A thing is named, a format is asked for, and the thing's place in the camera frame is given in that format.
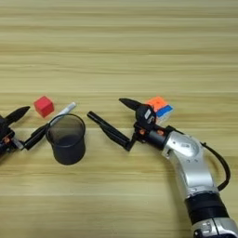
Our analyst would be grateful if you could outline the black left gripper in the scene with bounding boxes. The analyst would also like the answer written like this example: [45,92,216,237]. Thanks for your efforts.
[0,105,51,160]

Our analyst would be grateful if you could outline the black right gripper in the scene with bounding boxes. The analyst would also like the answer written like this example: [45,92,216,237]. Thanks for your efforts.
[97,98,177,152]

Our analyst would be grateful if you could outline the red cube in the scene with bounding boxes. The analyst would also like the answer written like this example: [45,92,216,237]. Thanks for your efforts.
[33,95,56,119]

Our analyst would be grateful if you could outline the black marker pen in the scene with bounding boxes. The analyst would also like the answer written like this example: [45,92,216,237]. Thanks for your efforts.
[86,111,106,126]

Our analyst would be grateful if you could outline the multicoloured puzzle cube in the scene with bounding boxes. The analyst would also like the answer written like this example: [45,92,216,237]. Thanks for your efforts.
[145,95,175,125]

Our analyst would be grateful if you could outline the white marker with black cap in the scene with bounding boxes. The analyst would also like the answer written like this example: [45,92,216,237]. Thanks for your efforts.
[47,101,77,126]

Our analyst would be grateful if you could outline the black mesh cup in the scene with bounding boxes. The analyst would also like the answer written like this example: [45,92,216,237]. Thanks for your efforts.
[45,112,86,166]

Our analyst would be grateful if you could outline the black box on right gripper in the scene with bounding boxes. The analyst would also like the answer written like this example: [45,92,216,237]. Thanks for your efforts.
[135,103,157,131]

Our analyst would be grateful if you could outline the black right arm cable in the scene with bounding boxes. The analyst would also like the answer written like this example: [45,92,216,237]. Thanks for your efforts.
[200,141,231,192]

